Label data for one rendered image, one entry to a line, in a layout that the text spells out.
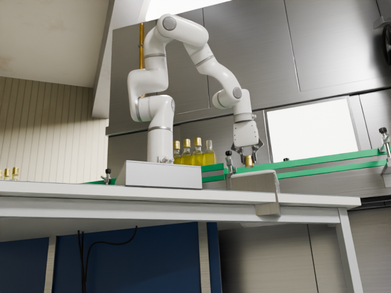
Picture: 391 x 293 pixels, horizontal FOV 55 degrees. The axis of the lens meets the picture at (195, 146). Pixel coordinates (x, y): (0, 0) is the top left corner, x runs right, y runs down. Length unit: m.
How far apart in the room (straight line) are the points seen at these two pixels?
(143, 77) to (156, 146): 0.28
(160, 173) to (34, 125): 3.38
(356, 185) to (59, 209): 1.17
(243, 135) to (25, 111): 3.42
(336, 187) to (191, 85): 1.04
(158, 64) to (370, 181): 0.99
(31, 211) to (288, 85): 1.46
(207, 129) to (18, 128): 2.86
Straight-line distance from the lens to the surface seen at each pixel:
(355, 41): 2.28
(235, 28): 2.42
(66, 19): 3.86
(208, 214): 1.35
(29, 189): 1.23
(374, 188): 1.73
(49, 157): 4.41
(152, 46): 1.49
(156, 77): 1.46
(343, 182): 1.73
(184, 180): 1.29
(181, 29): 1.45
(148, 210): 1.29
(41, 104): 4.68
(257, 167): 1.78
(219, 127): 2.07
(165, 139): 1.39
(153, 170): 1.27
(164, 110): 1.43
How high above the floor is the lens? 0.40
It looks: 22 degrees up
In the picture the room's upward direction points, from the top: 3 degrees counter-clockwise
